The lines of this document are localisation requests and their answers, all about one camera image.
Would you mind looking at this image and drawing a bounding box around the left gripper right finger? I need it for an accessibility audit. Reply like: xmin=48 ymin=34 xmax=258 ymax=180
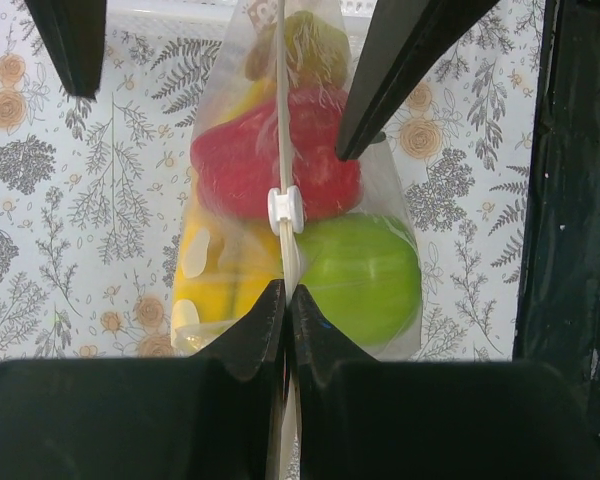
xmin=287 ymin=286 xmax=600 ymax=479

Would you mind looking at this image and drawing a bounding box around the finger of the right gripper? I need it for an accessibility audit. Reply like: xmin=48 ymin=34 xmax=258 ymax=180
xmin=25 ymin=0 xmax=106 ymax=98
xmin=335 ymin=0 xmax=497 ymax=161

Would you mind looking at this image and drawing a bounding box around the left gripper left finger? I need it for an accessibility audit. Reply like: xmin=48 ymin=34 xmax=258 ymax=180
xmin=0 ymin=280 xmax=286 ymax=479

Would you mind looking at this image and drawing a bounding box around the clear zip top bag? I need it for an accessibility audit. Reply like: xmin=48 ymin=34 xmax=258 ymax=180
xmin=169 ymin=0 xmax=422 ymax=480

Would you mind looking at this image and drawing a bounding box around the amber fake food piece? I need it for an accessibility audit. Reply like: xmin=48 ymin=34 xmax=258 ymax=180
xmin=244 ymin=10 xmax=350 ymax=89

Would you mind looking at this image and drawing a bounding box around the green fake apple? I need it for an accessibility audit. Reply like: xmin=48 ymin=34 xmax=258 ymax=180
xmin=296 ymin=213 xmax=422 ymax=347

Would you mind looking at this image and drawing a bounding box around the yellow fake banana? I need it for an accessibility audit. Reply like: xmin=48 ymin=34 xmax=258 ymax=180
xmin=171 ymin=80 xmax=283 ymax=352

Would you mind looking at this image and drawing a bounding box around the red fake bell pepper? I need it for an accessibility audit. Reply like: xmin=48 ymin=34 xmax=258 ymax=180
xmin=190 ymin=87 xmax=362 ymax=221

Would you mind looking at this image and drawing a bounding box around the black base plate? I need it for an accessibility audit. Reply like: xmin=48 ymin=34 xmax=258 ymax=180
xmin=513 ymin=1 xmax=600 ymax=438

